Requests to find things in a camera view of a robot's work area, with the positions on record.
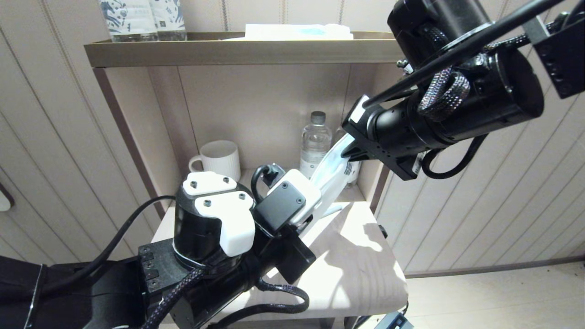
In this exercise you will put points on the beige wooden shelf cabinet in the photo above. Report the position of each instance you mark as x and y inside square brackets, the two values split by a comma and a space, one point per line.
[256, 52]

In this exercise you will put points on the white packet with blue stripe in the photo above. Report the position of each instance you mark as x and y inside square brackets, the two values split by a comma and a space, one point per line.
[292, 33]

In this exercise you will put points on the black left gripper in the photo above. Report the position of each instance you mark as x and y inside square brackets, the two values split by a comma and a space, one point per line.
[292, 256]

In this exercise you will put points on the white floral zip pouch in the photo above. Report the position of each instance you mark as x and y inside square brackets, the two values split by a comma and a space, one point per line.
[333, 173]

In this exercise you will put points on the white wall fixture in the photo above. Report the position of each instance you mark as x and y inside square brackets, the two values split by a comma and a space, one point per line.
[4, 201]

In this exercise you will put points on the silver power adapter box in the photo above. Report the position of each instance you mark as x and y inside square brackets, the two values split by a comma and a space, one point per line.
[394, 322]

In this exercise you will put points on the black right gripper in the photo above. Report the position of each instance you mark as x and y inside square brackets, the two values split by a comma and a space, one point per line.
[388, 153]

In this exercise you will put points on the clear water bottle grey cap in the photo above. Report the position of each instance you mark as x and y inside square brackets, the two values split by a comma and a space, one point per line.
[353, 176]
[315, 141]

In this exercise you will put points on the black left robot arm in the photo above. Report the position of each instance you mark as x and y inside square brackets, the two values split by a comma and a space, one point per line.
[205, 228]

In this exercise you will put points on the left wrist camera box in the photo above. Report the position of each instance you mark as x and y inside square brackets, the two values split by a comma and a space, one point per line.
[285, 201]

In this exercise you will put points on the white ribbed ceramic mug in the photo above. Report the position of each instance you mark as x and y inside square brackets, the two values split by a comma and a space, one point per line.
[221, 160]

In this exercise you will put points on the water bottle blue floral label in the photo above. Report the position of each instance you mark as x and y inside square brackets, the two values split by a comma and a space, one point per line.
[128, 18]
[170, 18]

